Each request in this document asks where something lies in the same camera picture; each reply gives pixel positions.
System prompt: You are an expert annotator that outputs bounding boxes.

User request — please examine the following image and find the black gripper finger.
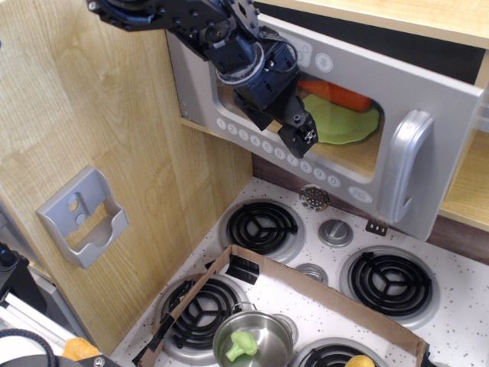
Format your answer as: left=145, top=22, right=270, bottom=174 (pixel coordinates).
left=278, top=121, right=319, bottom=158

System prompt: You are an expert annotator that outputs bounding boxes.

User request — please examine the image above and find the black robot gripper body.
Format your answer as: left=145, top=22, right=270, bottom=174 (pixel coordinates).
left=213, top=40, right=320, bottom=152

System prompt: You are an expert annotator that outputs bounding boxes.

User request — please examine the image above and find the grey toy microwave door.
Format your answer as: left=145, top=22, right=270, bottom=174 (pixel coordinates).
left=167, top=15, right=484, bottom=240

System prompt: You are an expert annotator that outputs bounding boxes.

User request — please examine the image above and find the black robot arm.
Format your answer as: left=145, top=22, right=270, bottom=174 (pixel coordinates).
left=86, top=0, right=319, bottom=158

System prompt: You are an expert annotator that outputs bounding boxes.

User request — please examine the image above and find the green toy plate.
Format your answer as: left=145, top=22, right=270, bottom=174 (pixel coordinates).
left=303, top=94, right=380, bottom=145

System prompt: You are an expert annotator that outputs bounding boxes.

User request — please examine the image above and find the orange toy carrot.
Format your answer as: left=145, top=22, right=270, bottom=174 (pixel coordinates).
left=298, top=80, right=371, bottom=112

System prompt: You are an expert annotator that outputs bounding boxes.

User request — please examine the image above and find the hanging metal skimmer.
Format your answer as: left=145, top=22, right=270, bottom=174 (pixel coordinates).
left=299, top=184, right=330, bottom=212

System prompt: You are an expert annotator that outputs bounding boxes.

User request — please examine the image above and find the back left stove burner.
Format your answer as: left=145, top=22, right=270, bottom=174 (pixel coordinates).
left=218, top=200, right=306, bottom=264

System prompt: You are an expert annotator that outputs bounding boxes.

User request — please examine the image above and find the stove burner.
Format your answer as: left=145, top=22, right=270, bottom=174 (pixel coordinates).
left=163, top=274, right=248, bottom=366
left=218, top=200, right=306, bottom=264
left=290, top=337, right=387, bottom=367
left=338, top=245, right=441, bottom=330

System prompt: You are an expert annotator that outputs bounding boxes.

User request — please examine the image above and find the grey stove knob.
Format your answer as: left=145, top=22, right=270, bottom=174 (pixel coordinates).
left=318, top=219, right=353, bottom=248

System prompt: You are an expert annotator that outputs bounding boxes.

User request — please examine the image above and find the hanging metal spatula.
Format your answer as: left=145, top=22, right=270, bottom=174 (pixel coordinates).
left=365, top=219, right=389, bottom=236

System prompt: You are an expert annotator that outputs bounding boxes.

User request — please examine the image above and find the brown cardboard barrier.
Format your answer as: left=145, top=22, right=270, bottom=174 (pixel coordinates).
left=132, top=245, right=431, bottom=366

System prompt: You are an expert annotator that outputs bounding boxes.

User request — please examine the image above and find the small steel stove knob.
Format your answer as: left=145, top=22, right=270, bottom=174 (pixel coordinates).
left=296, top=263, right=329, bottom=285

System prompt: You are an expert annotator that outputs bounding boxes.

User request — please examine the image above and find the back right stove burner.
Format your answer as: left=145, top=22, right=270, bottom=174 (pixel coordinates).
left=338, top=245, right=441, bottom=330

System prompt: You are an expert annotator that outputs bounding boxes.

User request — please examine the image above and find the wooden toy kitchen shelf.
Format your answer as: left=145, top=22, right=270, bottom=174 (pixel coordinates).
left=179, top=0, right=489, bottom=232

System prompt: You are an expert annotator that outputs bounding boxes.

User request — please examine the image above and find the steel toy pot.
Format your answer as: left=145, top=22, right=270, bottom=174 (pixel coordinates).
left=212, top=310, right=293, bottom=366

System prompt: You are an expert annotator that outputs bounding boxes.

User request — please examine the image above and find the green toy broccoli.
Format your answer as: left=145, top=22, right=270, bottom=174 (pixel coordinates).
left=225, top=331, right=258, bottom=362

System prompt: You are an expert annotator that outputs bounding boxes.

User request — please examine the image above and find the front right stove burner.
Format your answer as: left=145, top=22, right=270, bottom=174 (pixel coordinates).
left=290, top=337, right=387, bottom=367

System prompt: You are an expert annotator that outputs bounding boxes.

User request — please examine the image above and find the yellow toy food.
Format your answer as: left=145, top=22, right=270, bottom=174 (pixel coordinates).
left=345, top=355, right=375, bottom=367

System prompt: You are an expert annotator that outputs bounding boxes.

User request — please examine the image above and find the front left stove burner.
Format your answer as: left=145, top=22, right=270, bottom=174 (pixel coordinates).
left=163, top=274, right=248, bottom=366

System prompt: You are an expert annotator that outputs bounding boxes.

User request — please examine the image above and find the orange toy food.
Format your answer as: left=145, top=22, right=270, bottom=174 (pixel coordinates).
left=61, top=337, right=100, bottom=361

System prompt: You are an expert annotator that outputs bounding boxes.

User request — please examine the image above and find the grey wall phone holder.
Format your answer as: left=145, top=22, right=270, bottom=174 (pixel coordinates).
left=36, top=166, right=128, bottom=269

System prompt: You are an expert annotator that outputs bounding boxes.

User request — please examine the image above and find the black braided cable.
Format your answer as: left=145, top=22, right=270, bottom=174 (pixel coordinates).
left=0, top=327, right=58, bottom=367

